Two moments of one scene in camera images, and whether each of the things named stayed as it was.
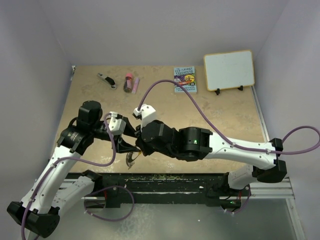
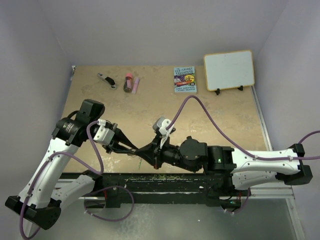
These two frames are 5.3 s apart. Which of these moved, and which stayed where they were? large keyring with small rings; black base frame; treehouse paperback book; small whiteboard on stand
Moved: large keyring with small rings
Stayed: black base frame; treehouse paperback book; small whiteboard on stand
